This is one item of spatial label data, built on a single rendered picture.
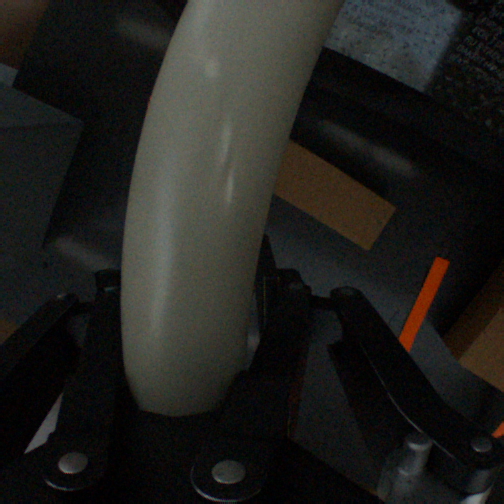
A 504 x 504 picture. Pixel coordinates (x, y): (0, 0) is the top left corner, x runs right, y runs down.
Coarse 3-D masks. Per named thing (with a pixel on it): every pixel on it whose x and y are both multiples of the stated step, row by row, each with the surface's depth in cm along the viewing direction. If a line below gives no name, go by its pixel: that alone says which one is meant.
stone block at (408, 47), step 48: (384, 0) 30; (432, 0) 29; (480, 0) 26; (336, 48) 37; (384, 48) 35; (432, 48) 33; (480, 48) 30; (384, 96) 49; (432, 96) 37; (480, 96) 34; (480, 144) 46
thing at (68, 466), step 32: (96, 288) 15; (96, 320) 13; (96, 352) 11; (96, 384) 8; (64, 416) 7; (96, 416) 7; (64, 448) 6; (96, 448) 6; (64, 480) 5; (96, 480) 5
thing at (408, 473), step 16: (416, 432) 7; (400, 448) 8; (416, 448) 7; (384, 464) 7; (400, 464) 7; (416, 464) 7; (384, 480) 7; (400, 480) 7; (416, 480) 7; (432, 480) 7; (384, 496) 7; (400, 496) 6; (416, 496) 6; (432, 496) 6; (448, 496) 6; (464, 496) 6; (480, 496) 6
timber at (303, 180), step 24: (288, 144) 86; (288, 168) 87; (312, 168) 87; (336, 168) 87; (288, 192) 89; (312, 192) 88; (336, 192) 88; (360, 192) 88; (312, 216) 90; (336, 216) 90; (360, 216) 89; (384, 216) 89; (360, 240) 91
